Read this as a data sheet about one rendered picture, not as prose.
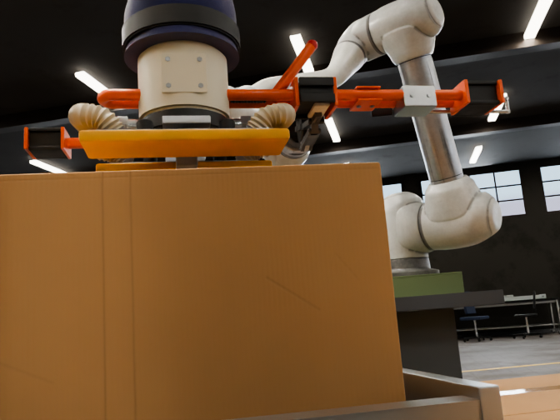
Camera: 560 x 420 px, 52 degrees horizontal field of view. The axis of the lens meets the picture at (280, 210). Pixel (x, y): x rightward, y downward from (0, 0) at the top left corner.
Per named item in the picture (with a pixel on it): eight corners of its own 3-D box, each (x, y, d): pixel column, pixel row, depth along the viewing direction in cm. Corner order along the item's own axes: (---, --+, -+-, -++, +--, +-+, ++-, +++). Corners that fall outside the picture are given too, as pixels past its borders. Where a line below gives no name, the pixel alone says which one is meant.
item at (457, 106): (467, 102, 115) (463, 78, 116) (450, 115, 122) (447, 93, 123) (505, 102, 116) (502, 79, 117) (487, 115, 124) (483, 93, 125)
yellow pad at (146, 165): (95, 172, 108) (95, 147, 109) (102, 186, 118) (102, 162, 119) (272, 168, 114) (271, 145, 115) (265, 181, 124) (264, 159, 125)
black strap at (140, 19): (115, 21, 98) (115, 0, 99) (127, 78, 121) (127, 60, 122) (247, 24, 103) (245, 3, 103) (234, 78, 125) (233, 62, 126)
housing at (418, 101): (405, 106, 113) (402, 84, 114) (392, 117, 120) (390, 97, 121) (438, 105, 115) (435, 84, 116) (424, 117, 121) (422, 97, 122)
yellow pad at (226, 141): (77, 141, 90) (77, 111, 91) (87, 159, 100) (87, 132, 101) (290, 138, 96) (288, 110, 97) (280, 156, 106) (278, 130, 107)
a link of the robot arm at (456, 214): (446, 242, 189) (513, 233, 175) (426, 258, 177) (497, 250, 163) (382, 12, 182) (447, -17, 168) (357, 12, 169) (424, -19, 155)
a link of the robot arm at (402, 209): (395, 262, 198) (389, 200, 202) (444, 257, 187) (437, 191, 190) (370, 262, 186) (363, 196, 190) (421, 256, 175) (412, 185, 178)
